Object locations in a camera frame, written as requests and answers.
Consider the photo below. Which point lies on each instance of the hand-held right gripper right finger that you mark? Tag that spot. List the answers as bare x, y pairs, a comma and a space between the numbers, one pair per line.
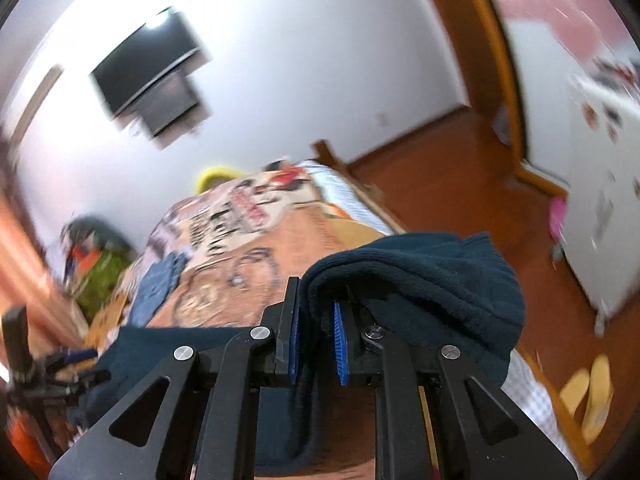
340, 345

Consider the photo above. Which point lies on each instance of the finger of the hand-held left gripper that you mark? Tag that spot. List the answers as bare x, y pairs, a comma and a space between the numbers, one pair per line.
82, 379
75, 357

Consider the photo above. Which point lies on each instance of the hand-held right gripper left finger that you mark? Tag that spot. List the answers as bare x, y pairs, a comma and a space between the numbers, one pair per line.
295, 340

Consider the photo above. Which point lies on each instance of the dark navy pants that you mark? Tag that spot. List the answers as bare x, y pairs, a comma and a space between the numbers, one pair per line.
425, 280

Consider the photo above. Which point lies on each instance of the bamboo lap table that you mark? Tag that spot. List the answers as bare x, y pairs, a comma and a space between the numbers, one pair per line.
107, 317

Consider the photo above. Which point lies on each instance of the striped orange curtain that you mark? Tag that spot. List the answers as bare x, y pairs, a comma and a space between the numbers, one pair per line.
20, 260

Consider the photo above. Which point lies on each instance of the green storage bag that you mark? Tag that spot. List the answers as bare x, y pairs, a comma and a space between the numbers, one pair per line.
100, 285

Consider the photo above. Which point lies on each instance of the orange cloth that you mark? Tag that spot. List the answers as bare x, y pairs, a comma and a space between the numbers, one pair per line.
22, 435

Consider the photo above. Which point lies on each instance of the orange box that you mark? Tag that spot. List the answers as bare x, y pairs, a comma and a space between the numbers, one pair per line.
82, 257

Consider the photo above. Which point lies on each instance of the blue jeans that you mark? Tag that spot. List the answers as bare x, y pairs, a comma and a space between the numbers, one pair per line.
155, 290

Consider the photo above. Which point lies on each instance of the grey plush toy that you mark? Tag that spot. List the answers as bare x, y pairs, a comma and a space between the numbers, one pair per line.
95, 227

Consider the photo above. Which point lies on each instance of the yellow foam tube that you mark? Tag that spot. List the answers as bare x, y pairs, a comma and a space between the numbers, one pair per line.
210, 177

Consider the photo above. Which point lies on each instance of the yellow slipper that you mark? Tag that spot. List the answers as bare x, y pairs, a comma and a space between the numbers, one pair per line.
597, 400
574, 390

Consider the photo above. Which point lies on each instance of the pink object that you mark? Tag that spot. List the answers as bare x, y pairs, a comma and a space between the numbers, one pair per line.
557, 220

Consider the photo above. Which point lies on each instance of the white cabinet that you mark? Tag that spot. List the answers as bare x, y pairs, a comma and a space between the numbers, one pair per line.
605, 260

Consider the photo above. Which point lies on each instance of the wooden door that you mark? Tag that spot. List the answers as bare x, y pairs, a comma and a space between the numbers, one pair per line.
465, 35

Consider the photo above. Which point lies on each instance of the small black wall monitor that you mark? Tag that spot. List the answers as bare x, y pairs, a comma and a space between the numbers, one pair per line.
167, 102

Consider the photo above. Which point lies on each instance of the black wall television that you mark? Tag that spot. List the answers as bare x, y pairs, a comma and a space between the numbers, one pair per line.
145, 60

